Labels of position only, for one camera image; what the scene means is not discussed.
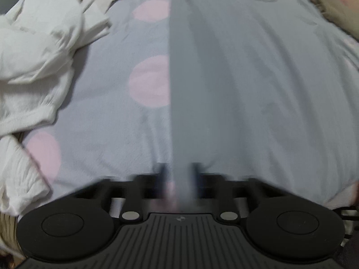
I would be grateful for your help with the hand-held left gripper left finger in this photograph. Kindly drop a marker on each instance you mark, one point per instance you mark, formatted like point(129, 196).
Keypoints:
point(162, 175)

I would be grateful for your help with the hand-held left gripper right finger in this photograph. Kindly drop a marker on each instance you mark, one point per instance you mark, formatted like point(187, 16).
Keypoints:
point(195, 175)

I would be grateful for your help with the grey shirt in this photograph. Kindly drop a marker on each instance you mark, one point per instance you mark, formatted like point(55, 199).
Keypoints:
point(238, 89)

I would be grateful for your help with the bed with polka dot sheet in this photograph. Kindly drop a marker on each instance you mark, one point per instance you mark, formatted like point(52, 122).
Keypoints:
point(112, 61)

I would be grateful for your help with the white ribbed knit garment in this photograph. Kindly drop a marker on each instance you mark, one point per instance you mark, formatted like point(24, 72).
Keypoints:
point(16, 179)

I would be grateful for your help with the white shirt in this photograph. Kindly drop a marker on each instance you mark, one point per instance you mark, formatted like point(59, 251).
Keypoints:
point(36, 47)

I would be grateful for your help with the folded khaki garment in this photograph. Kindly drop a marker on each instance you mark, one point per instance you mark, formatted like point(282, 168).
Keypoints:
point(336, 11)

